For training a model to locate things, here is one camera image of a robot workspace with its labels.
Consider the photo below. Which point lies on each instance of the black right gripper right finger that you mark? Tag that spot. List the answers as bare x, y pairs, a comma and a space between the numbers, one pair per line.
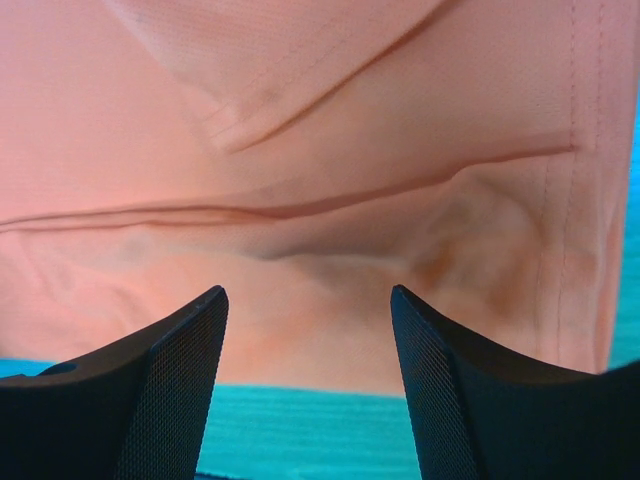
479, 410

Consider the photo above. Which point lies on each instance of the green folded t-shirt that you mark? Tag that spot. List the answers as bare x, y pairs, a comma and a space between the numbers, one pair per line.
310, 430

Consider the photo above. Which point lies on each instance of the orange t-shirt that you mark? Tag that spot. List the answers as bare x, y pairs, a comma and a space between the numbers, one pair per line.
449, 77

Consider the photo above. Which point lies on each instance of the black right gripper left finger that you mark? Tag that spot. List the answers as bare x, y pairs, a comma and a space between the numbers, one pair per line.
134, 409

